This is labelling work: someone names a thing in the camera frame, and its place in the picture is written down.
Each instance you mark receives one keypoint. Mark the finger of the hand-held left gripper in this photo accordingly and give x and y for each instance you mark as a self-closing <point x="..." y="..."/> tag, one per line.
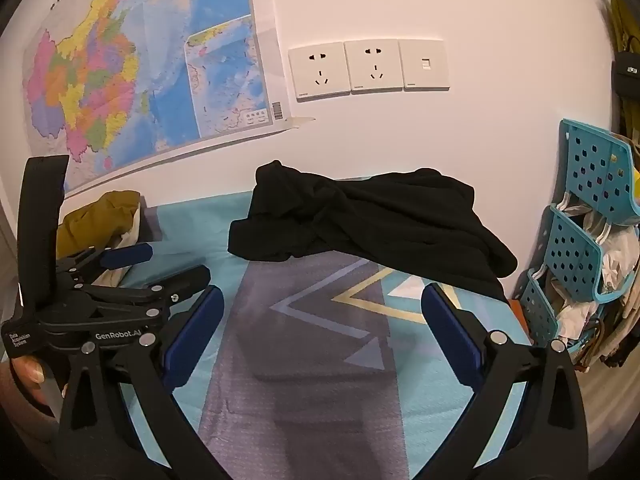
<point x="185" y="280"/>
<point x="125" y="256"/>

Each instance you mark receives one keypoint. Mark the black garment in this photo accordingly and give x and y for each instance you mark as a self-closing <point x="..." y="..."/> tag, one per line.
<point x="375" y="210"/>

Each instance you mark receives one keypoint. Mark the mustard folded garment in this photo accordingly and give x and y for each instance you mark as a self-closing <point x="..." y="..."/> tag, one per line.
<point x="100" y="215"/>

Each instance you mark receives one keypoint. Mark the beige cloth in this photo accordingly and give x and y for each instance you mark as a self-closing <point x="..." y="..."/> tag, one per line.
<point x="620" y="340"/>

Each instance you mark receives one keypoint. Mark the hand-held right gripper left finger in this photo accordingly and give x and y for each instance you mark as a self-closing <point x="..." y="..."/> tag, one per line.
<point x="197" y="340"/>

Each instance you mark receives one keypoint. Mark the olive hanging garment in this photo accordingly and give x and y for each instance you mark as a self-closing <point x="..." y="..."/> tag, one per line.
<point x="622" y="20"/>

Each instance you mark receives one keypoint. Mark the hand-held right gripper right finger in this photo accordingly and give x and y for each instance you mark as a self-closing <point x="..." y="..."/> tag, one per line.
<point x="450" y="330"/>

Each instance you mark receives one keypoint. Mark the black bag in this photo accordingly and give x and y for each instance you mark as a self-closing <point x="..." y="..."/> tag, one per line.
<point x="627" y="72"/>

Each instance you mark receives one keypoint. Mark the white wall network socket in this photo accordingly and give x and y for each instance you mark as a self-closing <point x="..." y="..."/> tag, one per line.
<point x="424" y="64"/>

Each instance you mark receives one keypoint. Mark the white folded garment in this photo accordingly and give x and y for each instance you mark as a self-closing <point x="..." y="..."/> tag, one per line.
<point x="131" y="225"/>

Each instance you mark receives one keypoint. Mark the white cloth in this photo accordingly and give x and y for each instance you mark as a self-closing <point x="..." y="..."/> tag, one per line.
<point x="615" y="260"/>

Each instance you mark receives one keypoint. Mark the colourful wall map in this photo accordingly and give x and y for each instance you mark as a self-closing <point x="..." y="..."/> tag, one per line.
<point x="100" y="60"/>

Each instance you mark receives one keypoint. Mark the teal grey printed bed sheet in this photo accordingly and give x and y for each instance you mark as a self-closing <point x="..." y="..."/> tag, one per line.
<point x="310" y="360"/>

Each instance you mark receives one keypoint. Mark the blue perforated plastic rack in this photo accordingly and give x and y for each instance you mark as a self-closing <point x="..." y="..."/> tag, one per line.
<point x="575" y="255"/>

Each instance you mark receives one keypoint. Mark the person's left hand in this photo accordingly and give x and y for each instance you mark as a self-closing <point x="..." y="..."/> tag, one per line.
<point x="31" y="375"/>

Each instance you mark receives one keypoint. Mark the white wall power socket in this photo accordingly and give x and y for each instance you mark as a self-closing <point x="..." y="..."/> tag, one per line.
<point x="319" y="72"/>
<point x="374" y="66"/>

